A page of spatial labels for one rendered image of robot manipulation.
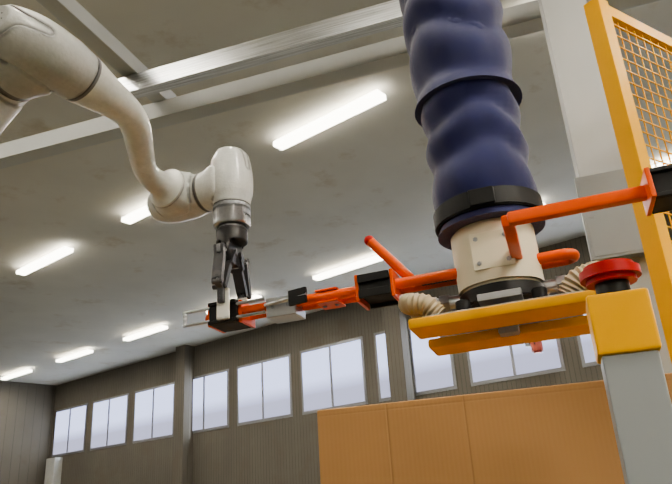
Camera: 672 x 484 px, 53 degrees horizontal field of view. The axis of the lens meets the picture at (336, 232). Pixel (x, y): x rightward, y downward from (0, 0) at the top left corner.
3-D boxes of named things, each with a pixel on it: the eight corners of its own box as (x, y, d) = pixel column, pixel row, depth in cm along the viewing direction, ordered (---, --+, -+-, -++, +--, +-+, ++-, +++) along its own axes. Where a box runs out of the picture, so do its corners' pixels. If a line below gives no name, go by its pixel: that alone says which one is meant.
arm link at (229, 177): (262, 208, 164) (219, 221, 170) (261, 152, 170) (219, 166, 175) (236, 193, 155) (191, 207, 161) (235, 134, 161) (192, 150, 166)
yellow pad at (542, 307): (601, 312, 123) (594, 286, 125) (603, 298, 114) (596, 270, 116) (419, 340, 132) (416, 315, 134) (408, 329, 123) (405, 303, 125)
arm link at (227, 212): (257, 210, 165) (257, 233, 162) (223, 217, 167) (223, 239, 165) (240, 196, 156) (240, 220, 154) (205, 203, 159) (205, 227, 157)
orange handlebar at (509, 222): (638, 257, 132) (633, 240, 133) (654, 199, 105) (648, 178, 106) (213, 330, 156) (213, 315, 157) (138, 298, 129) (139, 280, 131)
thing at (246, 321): (255, 328, 154) (255, 307, 156) (241, 321, 148) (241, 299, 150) (222, 333, 156) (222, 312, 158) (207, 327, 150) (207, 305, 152)
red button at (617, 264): (644, 300, 82) (637, 269, 83) (649, 285, 76) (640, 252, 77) (584, 309, 84) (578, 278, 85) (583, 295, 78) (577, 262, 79)
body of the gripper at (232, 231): (237, 220, 155) (238, 258, 151) (254, 232, 162) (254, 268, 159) (209, 225, 157) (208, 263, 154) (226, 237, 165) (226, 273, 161)
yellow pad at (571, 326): (598, 333, 140) (592, 310, 142) (599, 322, 131) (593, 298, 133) (437, 356, 149) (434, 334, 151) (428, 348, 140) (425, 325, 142)
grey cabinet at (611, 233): (656, 254, 217) (635, 171, 228) (658, 249, 212) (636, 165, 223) (591, 265, 222) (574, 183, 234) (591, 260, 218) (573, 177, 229)
